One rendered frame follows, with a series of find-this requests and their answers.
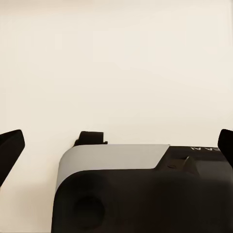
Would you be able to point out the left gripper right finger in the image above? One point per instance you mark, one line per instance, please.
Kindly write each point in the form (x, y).
(225, 144)

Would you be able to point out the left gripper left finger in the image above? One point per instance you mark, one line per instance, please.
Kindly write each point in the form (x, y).
(12, 145)

